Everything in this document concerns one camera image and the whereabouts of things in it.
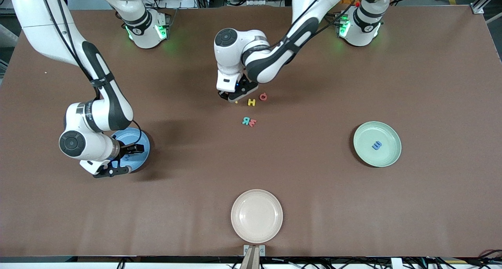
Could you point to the aluminium frame profile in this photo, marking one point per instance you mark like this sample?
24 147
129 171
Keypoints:
477 9

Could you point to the blue plate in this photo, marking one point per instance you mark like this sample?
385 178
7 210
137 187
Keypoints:
144 155

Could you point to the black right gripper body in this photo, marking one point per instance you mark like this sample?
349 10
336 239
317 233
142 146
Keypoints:
126 148

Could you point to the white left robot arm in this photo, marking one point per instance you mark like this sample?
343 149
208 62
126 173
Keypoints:
235 53

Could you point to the blue lowercase m letter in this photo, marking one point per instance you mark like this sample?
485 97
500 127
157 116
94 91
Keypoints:
377 145

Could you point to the white tag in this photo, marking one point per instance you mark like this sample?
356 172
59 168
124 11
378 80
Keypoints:
396 263

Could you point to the grey metal camera mount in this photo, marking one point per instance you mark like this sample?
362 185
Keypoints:
254 257

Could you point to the yellow uppercase H letter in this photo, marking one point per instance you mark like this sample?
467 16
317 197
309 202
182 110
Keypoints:
251 102

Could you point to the teal uppercase R letter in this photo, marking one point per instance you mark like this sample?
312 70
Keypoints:
245 121

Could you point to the red uppercase Q letter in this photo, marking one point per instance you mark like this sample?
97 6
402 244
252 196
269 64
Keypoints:
260 97

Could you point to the green plate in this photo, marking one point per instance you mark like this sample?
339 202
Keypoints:
388 155

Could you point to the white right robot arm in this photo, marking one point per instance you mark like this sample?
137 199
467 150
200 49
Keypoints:
39 26

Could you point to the blue uppercase M letter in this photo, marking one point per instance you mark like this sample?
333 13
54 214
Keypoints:
128 158

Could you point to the beige plate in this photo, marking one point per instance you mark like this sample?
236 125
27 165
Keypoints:
256 216

